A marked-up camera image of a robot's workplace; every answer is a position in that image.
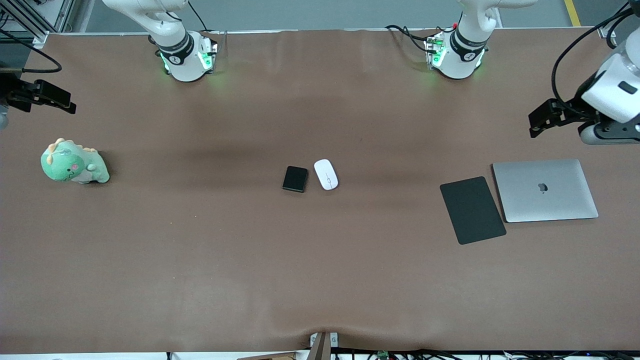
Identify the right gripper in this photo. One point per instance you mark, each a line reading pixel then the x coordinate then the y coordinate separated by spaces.
pixel 14 93

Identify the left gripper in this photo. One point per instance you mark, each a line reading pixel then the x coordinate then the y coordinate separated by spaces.
pixel 571 113

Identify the white computer mouse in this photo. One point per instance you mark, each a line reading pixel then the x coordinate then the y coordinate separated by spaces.
pixel 326 175

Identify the black phone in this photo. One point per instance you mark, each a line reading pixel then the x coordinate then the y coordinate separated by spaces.
pixel 295 179

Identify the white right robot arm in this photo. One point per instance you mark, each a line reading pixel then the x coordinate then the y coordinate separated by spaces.
pixel 180 60

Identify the black mouse pad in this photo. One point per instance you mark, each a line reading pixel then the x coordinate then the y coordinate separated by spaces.
pixel 472 210

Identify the green plush dinosaur toy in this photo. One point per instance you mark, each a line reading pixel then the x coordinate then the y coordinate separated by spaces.
pixel 70 165

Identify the silver laptop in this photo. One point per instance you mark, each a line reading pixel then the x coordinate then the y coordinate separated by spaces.
pixel 545 192

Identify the brown table cover sheet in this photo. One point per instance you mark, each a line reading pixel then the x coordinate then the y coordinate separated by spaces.
pixel 320 260

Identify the green connector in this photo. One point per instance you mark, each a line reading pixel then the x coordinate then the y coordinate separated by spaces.
pixel 383 355

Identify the brown cardboard piece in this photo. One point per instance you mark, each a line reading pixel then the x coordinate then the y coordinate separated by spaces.
pixel 275 357

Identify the aluminium frame profile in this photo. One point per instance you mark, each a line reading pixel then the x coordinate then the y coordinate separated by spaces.
pixel 20 15
pixel 607 31

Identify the metal bracket with post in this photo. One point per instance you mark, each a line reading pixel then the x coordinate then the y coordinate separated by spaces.
pixel 322 347

